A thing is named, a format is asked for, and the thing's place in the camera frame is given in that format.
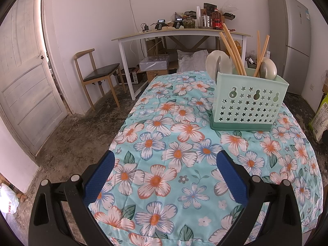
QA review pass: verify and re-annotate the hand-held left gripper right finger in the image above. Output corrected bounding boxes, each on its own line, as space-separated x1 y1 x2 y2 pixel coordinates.
216 150 303 246

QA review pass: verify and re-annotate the white plastic sack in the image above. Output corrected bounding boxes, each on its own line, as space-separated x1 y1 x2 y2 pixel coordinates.
177 49 208 73

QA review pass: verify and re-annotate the dark cardboard box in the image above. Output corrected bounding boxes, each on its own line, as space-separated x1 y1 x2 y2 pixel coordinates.
204 2 218 16

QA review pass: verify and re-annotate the white plastic bag red print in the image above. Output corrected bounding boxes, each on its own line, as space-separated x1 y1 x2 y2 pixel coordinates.
0 184 20 215

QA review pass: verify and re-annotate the wooden chair black seat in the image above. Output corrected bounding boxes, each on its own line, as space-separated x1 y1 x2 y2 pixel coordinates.
74 48 126 111

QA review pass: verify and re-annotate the small cardboard box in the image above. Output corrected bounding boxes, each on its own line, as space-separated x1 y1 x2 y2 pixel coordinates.
146 69 170 83

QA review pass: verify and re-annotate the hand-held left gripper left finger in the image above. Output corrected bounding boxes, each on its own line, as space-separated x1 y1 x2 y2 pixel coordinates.
28 151 115 246

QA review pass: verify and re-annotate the white side table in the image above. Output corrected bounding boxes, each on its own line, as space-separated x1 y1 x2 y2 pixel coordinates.
111 28 254 101

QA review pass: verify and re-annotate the yellow green printed bag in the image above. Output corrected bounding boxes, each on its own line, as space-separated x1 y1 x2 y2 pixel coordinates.
308 92 328 143

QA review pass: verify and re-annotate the toaster oven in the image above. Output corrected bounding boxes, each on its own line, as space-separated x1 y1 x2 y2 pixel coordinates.
118 67 141 85

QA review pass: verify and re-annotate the cola bottle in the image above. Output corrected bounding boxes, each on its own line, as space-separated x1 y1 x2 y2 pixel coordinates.
212 8 223 30

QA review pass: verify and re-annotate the white ceramic spoon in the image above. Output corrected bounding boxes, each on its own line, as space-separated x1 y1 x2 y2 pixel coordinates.
206 50 233 80

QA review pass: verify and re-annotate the floral blue blanket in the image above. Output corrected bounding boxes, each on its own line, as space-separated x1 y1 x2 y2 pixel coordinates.
88 70 324 246

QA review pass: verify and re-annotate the grey storage box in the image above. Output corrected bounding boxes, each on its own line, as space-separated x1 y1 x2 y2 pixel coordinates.
139 55 171 71

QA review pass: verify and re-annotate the white wooden door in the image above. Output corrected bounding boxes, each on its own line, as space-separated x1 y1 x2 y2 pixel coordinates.
0 0 69 157

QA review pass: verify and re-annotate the grey refrigerator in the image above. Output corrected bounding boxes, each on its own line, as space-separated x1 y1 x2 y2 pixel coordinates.
266 0 312 96

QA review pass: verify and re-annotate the green plastic utensil holder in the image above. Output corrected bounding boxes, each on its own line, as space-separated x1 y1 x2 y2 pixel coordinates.
210 71 290 132

